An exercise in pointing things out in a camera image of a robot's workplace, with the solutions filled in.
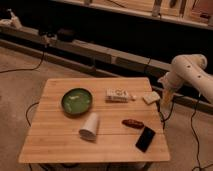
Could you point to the brown oblong snack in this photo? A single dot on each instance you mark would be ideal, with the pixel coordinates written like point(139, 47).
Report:
point(133, 123)

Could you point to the wooden table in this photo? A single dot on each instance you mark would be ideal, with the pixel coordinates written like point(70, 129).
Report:
point(98, 136)

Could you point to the black box on ledge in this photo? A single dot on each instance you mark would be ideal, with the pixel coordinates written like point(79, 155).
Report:
point(66, 35)

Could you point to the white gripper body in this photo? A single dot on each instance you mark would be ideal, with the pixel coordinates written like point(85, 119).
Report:
point(167, 96)

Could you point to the white figure on ledge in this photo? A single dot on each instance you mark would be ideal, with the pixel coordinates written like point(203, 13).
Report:
point(13, 21)

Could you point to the white paper cup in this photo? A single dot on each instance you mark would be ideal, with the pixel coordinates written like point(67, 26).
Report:
point(90, 127)

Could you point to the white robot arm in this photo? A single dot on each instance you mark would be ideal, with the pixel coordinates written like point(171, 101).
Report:
point(187, 68)

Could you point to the green ceramic bowl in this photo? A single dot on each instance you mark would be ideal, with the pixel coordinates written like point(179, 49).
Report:
point(76, 101)

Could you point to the white sponge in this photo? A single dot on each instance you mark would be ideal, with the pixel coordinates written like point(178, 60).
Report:
point(151, 97)

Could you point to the black smartphone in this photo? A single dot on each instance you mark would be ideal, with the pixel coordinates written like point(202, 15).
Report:
point(145, 139)

